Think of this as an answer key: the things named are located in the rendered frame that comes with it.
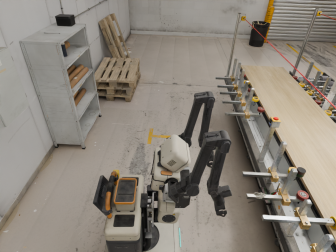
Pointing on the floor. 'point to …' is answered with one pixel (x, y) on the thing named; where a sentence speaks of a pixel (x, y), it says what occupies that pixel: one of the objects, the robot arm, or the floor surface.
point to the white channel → (330, 97)
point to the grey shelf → (45, 50)
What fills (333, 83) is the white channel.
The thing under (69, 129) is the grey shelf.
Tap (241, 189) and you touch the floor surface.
